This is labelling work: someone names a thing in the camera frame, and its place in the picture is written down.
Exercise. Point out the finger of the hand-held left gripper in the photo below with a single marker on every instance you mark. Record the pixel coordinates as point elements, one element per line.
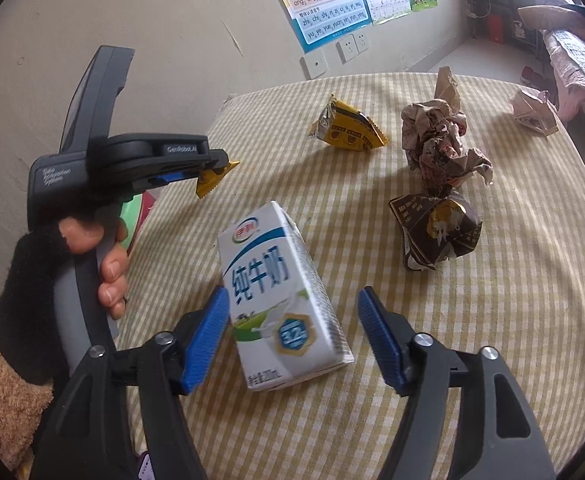
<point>175,178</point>
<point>187,150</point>

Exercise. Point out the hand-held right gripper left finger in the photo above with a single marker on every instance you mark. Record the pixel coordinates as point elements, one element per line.
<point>205,340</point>

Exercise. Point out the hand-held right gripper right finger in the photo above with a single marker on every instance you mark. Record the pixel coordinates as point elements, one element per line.
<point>380,340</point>

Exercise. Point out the yellow snack wrapper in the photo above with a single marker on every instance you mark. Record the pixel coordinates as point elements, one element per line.
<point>347,130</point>
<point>213,179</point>

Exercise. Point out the green rimmed red trash bin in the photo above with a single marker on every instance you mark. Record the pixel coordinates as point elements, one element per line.
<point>131,220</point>

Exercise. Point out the white milk carton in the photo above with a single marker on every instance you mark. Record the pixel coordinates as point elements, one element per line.
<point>272,300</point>

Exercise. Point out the person's left forearm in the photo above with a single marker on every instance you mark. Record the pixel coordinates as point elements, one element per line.
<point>2,400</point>

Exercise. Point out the person's left hand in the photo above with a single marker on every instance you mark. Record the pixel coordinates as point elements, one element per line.
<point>32,300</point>

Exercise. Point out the checked tablecloth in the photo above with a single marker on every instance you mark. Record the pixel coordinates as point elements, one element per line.
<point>497,310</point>

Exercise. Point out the brown crumpled wrapper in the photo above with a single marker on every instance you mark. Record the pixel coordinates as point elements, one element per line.
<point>437,230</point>

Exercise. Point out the large crumpled paper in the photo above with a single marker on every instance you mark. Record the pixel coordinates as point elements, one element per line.
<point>432,135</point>

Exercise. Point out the small crumpled pinkish paper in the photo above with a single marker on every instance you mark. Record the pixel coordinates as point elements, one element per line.
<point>530,107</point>

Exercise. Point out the red slippers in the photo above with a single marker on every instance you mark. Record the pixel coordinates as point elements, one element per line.
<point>532,77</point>

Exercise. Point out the pink bed sheet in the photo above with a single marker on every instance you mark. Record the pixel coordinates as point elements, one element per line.
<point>577,102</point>

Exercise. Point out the red box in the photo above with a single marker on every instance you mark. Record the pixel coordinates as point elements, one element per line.
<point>495,27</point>

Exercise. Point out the white patterned box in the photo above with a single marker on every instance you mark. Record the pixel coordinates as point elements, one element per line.
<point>517,30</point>

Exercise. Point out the tan pillow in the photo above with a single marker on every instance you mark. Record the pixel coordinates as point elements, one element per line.
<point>552,17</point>

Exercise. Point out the single white wall socket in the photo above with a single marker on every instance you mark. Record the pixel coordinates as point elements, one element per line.
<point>315,65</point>

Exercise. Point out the blue wall poster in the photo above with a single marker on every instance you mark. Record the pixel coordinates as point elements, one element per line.
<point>322,5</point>

